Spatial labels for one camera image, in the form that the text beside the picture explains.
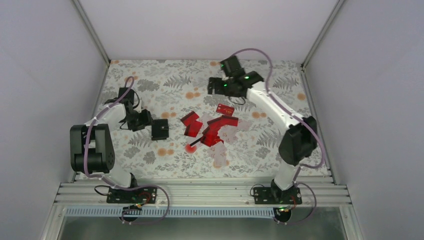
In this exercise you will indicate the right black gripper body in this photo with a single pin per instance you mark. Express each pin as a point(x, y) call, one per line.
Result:
point(227, 89)

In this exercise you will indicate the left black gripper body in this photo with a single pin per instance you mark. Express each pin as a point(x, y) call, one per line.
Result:
point(135, 120)

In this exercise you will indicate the red card pile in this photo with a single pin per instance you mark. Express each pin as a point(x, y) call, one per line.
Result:
point(210, 137)

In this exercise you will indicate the black leather card holder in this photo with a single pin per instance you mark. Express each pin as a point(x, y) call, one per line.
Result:
point(160, 129)

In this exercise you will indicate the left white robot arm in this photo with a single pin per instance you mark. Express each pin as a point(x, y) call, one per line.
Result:
point(91, 147)

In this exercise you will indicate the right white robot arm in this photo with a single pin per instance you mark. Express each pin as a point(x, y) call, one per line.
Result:
point(299, 133)

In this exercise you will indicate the red VIP card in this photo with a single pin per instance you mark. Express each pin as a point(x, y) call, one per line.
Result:
point(225, 109)

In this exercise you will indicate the red card black stripe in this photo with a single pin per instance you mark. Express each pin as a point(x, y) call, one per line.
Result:
point(224, 120)

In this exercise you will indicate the red card left pair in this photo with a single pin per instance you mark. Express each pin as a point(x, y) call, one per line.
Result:
point(192, 124)

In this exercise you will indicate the white card red circle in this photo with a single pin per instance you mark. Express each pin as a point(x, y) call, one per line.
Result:
point(192, 147)

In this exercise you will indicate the white floral card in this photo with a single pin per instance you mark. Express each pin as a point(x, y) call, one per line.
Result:
point(219, 155)

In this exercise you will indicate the floral patterned table mat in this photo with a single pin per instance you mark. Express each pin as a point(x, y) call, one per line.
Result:
point(170, 89)

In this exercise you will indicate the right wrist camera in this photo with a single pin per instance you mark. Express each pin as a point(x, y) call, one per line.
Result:
point(231, 67)

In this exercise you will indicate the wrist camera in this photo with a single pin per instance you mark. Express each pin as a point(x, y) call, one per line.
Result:
point(231, 67)
point(129, 97)

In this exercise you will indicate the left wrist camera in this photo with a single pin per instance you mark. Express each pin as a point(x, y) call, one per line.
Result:
point(129, 97)

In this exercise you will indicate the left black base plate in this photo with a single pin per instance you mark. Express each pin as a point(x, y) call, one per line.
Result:
point(146, 195)

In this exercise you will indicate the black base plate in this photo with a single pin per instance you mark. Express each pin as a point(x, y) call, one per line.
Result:
point(146, 195)
point(275, 196)

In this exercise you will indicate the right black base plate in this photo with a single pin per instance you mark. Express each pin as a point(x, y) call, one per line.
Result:
point(275, 196)

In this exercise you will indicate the grey slotted cable duct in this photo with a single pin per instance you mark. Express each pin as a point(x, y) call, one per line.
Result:
point(172, 212)

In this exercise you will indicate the aluminium rail frame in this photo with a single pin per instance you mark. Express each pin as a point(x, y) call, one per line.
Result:
point(229, 192)

